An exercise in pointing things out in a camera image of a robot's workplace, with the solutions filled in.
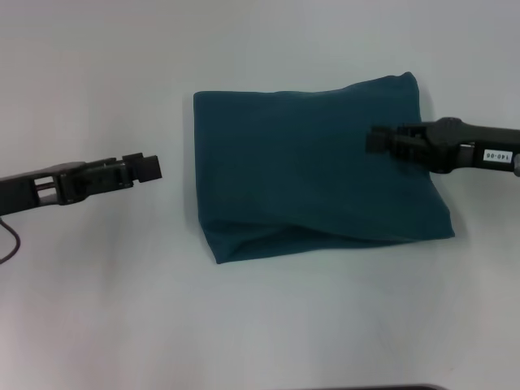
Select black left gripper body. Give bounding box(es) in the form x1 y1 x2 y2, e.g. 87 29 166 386
0 160 89 218

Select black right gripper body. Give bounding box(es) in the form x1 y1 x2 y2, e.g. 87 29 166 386
428 116 520 176

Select teal t-shirt with pink print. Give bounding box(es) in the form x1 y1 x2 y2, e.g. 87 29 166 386
192 71 457 267

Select left gripper cable with connector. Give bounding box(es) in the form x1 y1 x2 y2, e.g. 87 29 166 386
0 216 22 266

